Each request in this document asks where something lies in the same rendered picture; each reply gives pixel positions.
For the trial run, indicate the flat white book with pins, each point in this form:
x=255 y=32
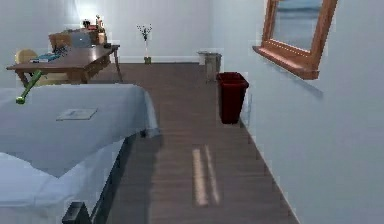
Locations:
x=76 y=114

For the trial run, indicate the teal book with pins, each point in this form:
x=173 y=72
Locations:
x=45 y=58

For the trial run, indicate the dark red bin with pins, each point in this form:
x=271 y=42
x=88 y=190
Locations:
x=231 y=98

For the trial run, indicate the grey metal bin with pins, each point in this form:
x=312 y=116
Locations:
x=211 y=64

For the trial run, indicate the thin plant in vase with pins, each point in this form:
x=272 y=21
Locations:
x=145 y=43

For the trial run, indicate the small dark desk item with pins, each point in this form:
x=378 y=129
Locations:
x=107 y=45

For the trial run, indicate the brown wooden desk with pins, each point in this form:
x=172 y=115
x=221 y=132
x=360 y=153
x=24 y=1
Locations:
x=76 y=61

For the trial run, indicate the bed with white cover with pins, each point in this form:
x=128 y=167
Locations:
x=66 y=140

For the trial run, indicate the wooden framed window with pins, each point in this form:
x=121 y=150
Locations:
x=296 y=36

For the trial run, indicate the brown wooden box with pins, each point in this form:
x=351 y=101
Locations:
x=68 y=38

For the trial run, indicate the yellow round chair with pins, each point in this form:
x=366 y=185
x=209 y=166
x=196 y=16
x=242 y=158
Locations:
x=25 y=56

